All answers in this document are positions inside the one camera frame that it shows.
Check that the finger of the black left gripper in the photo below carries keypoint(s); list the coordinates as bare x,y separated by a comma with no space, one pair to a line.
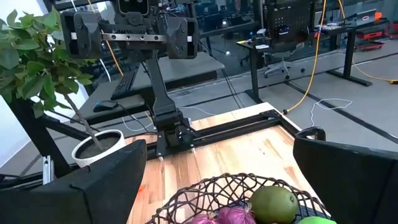
178,34
87,25

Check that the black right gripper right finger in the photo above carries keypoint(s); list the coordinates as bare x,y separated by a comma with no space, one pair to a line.
357,186

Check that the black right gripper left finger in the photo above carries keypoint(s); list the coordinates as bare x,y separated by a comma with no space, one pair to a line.
77,202

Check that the bright green apple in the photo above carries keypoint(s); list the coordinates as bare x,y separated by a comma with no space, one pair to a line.
315,221

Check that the olive green round fruit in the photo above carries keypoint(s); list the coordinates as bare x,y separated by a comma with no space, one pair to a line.
273,205

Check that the purple grape bunch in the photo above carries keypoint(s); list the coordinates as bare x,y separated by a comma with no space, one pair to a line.
236,216

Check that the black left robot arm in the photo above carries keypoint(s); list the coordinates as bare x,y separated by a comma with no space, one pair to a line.
163,102

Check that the black keyboard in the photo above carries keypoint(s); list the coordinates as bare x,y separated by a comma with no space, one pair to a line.
124,85

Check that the white plant pot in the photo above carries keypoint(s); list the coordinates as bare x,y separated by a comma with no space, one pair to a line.
90,160

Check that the round dark woven placemat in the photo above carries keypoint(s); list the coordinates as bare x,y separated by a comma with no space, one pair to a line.
308,211

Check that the black computer mouse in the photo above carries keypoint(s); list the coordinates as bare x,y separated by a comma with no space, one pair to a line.
107,105

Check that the green leafy plant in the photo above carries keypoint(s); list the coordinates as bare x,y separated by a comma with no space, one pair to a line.
28,65

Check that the black and white office chair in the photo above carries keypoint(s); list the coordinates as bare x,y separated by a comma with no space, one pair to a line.
289,21

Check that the black office desk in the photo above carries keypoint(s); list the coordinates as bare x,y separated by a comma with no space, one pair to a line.
349,53

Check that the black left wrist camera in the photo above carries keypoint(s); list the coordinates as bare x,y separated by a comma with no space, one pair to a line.
133,7

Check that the silver metal bracket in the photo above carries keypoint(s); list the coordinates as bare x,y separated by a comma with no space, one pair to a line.
48,171

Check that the dark glass window wall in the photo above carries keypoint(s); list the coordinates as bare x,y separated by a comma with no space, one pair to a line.
230,18

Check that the black diagonal frame strut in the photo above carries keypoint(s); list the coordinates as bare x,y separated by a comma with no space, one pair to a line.
34,133

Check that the black aluminium rig frame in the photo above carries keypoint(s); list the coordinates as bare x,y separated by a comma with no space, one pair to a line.
233,130

